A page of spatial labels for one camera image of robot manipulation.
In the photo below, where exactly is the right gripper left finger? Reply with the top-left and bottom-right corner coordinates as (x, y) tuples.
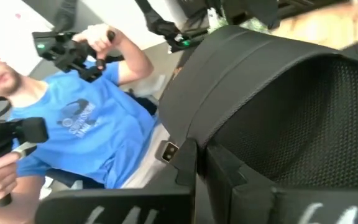
(35, 138), (198, 224)

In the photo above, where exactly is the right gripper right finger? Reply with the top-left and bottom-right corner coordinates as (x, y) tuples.
(203, 144), (358, 224)

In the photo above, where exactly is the black rubber slide sandal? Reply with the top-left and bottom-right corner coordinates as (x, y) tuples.
(158, 24), (358, 190)

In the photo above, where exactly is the person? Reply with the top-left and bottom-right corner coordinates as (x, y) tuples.
(0, 23), (171, 224)

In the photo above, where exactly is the black teleoperation leader handle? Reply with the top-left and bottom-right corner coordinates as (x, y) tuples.
(0, 116), (50, 208)
(32, 29), (126, 83)

